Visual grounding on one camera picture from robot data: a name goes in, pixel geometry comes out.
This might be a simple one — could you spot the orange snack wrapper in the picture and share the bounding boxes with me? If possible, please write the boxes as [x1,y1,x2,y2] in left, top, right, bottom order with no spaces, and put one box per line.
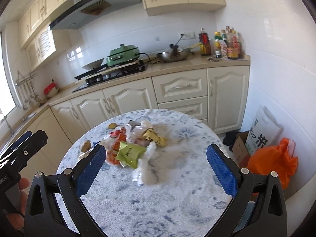
[105,127,126,165]

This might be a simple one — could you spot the green snack wrapper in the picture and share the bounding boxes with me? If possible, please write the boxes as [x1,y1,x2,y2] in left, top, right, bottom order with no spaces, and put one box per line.
[116,141,146,169]

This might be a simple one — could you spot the silver sachet packet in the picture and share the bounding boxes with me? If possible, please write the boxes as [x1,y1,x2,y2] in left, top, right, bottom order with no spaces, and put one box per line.
[128,120,141,129]

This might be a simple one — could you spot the clear plastic bag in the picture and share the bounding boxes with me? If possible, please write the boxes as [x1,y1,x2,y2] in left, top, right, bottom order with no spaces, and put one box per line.
[133,142,161,186]

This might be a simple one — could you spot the yellow snack wrapper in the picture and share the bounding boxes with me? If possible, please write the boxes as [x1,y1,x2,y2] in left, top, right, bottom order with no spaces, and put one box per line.
[142,128,167,147]

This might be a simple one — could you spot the white plastic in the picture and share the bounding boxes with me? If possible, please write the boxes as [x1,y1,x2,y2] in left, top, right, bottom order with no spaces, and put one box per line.
[141,120,156,135]

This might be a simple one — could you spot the steel kitchen sink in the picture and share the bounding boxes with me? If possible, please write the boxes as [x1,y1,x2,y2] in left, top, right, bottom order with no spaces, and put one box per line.
[1,112,36,152]

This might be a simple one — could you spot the person's left hand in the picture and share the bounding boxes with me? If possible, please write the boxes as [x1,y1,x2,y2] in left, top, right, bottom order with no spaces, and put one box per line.
[7,178,31,229]

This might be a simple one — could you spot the hanging utensil rack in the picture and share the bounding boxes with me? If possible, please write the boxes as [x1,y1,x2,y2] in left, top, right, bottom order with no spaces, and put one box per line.
[14,71,42,110]

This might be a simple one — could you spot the red and white bowl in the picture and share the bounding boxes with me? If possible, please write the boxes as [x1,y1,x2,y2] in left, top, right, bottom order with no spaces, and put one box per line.
[44,80,59,98]

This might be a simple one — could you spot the orange plastic bag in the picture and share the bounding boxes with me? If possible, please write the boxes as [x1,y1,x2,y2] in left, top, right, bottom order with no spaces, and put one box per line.
[247,138,298,189]

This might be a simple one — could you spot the cardboard box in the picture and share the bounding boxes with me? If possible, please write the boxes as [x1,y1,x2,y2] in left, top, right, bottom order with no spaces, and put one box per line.
[232,131,250,167]

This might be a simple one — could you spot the white rice bag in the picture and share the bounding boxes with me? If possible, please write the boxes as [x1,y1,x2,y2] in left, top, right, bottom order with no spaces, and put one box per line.
[245,106,283,156]

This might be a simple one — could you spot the black gas stove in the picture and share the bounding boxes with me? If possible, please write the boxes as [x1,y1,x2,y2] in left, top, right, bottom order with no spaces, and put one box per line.
[72,60,149,93]

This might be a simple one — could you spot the round table blue-white cloth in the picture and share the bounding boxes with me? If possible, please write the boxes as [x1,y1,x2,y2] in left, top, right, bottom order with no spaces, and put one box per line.
[55,108,244,237]

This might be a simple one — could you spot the green electric cooker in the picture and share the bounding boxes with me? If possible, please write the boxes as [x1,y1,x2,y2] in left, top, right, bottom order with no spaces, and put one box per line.
[106,44,140,67]

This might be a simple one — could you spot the lower cream cabinets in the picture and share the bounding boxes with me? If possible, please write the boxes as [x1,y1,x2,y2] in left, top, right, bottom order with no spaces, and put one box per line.
[21,65,250,179]

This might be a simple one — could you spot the steel wok with lid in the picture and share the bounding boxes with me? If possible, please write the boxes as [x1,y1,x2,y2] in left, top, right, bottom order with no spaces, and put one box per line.
[156,44,195,63]

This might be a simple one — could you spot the black range hood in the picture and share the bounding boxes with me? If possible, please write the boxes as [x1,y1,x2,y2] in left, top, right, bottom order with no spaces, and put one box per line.
[49,0,141,30]

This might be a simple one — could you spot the dark soy sauce bottle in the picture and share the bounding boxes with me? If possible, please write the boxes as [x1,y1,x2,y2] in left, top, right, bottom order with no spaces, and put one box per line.
[199,28,212,56]

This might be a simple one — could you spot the yellow cap oil bottle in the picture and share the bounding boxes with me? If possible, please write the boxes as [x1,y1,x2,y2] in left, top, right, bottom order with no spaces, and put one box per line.
[214,32,222,58]

